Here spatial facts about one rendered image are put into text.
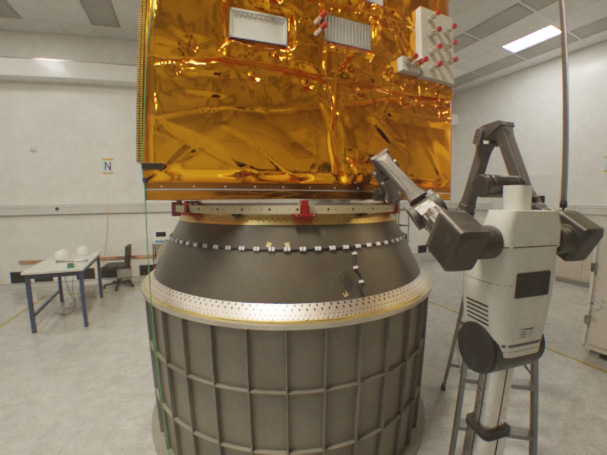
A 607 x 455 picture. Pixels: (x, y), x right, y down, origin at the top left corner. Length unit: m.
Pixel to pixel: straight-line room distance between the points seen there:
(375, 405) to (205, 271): 1.23
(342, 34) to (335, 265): 1.35
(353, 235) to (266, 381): 0.90
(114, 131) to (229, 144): 5.89
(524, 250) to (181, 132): 1.42
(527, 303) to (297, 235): 1.06
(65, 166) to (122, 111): 1.63
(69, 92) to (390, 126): 6.82
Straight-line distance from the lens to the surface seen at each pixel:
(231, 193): 1.55
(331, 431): 1.86
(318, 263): 1.53
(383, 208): 1.88
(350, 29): 2.05
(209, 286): 1.62
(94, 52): 7.92
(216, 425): 1.93
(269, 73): 1.71
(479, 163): 1.41
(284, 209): 1.56
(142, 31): 1.85
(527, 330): 1.01
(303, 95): 1.70
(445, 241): 0.79
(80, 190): 7.33
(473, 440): 1.25
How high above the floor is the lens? 1.74
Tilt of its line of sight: 5 degrees down
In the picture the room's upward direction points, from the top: straight up
